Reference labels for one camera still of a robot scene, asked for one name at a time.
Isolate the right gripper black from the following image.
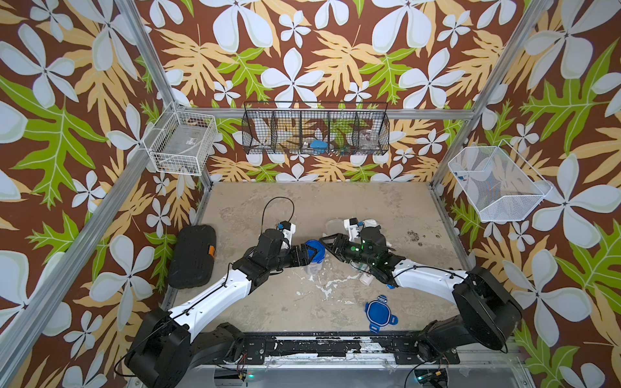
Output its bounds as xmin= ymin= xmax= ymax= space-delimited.
xmin=319 ymin=233 xmax=377 ymax=268

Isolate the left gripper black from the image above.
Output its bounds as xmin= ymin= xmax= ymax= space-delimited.
xmin=266 ymin=242 xmax=317 ymax=273

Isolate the white packet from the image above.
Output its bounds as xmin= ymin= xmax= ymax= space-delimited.
xmin=364 ymin=219 xmax=379 ymax=228

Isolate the small white toiletry tube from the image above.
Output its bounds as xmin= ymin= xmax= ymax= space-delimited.
xmin=359 ymin=273 xmax=375 ymax=286

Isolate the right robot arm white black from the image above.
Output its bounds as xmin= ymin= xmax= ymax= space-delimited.
xmin=320 ymin=226 xmax=523 ymax=362

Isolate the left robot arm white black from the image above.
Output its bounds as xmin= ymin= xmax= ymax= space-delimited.
xmin=121 ymin=229 xmax=320 ymax=387

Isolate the black tool case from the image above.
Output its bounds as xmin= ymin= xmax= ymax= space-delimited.
xmin=168 ymin=225 xmax=217 ymax=289

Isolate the blue item in basket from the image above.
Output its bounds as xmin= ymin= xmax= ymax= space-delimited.
xmin=310 ymin=140 xmax=328 ymax=154

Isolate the white mesh basket right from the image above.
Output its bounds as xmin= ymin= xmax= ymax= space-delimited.
xmin=448 ymin=141 xmax=552 ymax=223

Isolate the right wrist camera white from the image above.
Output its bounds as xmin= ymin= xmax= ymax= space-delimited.
xmin=344 ymin=218 xmax=364 ymax=242

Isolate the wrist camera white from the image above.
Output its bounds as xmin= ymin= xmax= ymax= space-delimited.
xmin=344 ymin=218 xmax=364 ymax=242
xmin=277 ymin=221 xmax=296 ymax=249

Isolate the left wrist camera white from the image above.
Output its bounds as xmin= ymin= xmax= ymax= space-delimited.
xmin=277 ymin=221 xmax=296 ymax=249

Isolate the left camera cable black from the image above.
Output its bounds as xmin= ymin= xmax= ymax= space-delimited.
xmin=260 ymin=196 xmax=296 ymax=232

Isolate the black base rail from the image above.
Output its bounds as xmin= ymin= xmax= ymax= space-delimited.
xmin=236 ymin=331 xmax=460 ymax=365

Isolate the black wire basket back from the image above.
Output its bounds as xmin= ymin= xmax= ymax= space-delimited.
xmin=239 ymin=101 xmax=390 ymax=156

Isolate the white wire basket left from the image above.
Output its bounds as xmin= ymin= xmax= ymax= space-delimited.
xmin=142 ymin=103 xmax=218 ymax=176

